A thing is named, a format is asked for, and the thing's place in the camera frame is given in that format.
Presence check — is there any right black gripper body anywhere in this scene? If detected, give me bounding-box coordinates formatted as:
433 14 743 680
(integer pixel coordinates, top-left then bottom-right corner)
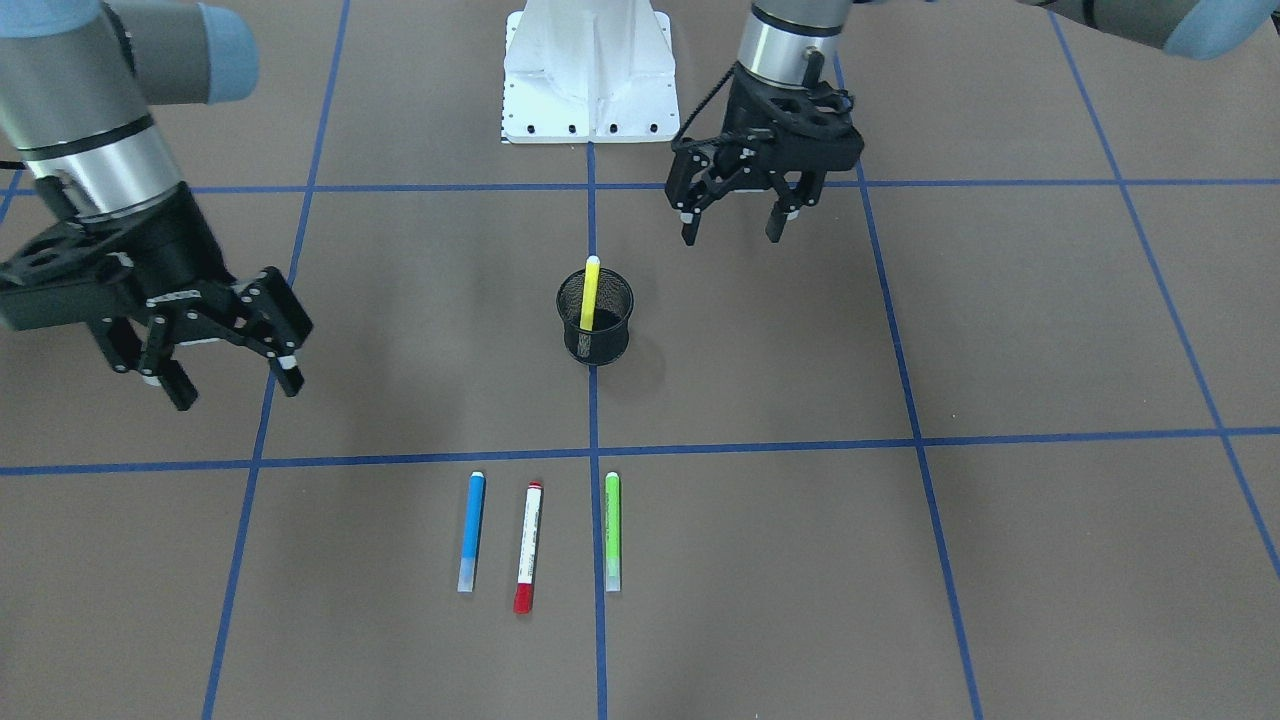
95 181 236 341

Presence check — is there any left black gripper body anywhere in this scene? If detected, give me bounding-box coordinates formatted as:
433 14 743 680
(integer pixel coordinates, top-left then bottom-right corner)
722 70 865 190

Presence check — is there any yellow marker pen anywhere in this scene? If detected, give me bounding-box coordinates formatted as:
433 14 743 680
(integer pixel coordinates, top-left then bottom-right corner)
579 255 602 332

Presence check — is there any blue marker pen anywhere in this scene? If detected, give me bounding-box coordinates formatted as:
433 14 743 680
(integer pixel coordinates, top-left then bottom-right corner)
456 471 486 594

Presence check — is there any green marker pen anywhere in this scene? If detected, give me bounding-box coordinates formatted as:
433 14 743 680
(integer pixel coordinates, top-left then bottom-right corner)
603 471 622 592

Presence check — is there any white red-capped marker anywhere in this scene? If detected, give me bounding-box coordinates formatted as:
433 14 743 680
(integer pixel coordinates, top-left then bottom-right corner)
512 480 544 615

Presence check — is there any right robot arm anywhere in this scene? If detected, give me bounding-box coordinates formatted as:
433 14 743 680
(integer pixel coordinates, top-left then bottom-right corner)
1 1 314 411

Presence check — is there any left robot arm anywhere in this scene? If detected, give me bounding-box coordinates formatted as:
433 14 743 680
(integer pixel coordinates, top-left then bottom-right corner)
666 1 1277 243

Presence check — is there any black mesh pen cup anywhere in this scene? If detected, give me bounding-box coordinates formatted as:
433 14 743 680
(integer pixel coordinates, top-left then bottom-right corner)
556 268 635 366

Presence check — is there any camera black cable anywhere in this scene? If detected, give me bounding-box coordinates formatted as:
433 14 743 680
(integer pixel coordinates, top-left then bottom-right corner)
669 61 746 152

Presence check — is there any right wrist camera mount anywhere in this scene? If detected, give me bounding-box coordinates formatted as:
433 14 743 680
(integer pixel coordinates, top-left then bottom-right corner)
1 222 141 331

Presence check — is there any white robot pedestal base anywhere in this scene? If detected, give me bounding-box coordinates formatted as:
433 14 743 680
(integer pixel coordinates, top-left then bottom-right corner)
500 1 680 143

